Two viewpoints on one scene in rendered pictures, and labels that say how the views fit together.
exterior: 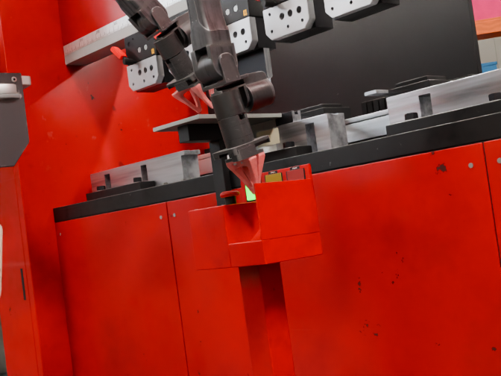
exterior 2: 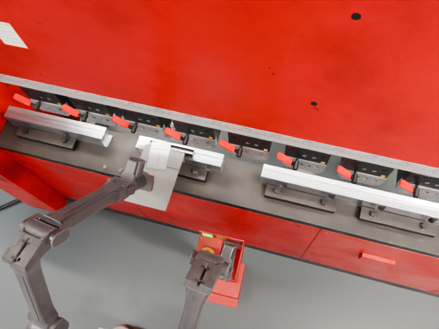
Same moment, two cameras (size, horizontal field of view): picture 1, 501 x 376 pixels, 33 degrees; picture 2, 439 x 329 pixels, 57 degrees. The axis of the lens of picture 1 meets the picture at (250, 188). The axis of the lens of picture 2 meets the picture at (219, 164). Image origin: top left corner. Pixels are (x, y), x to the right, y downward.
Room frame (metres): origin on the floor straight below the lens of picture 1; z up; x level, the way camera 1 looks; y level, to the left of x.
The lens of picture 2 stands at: (1.36, 0.07, 2.57)
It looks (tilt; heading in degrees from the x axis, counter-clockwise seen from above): 67 degrees down; 336
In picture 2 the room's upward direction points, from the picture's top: 9 degrees counter-clockwise
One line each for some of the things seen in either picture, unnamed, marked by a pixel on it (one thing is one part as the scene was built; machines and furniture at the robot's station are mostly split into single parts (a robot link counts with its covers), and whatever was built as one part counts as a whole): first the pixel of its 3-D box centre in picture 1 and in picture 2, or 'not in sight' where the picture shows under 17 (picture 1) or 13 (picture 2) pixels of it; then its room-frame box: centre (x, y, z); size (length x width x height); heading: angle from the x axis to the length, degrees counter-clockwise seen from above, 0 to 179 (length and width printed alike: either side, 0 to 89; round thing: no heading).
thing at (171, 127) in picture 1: (218, 122); (155, 176); (2.07, 0.06, 1.00); 0.26 x 0.18 x 0.01; 132
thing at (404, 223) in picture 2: not in sight; (396, 221); (1.39, -0.69, 0.89); 0.30 x 0.05 x 0.03; 42
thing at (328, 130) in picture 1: (280, 146); (180, 155); (2.13, -0.09, 0.92); 0.39 x 0.06 x 0.10; 42
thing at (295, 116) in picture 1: (268, 124); (171, 147); (2.15, -0.07, 0.99); 0.20 x 0.03 x 0.03; 42
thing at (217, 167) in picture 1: (212, 168); not in sight; (2.05, 0.09, 0.88); 0.14 x 0.04 x 0.22; 132
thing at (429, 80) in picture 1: (404, 89); not in sight; (2.04, -0.40, 1.01); 0.26 x 0.12 x 0.05; 132
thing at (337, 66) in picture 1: (323, 94); not in sight; (2.69, -0.27, 1.12); 1.13 x 0.02 x 0.44; 42
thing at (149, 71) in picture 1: (152, 60); (50, 93); (2.48, 0.24, 1.26); 0.15 x 0.09 x 0.17; 42
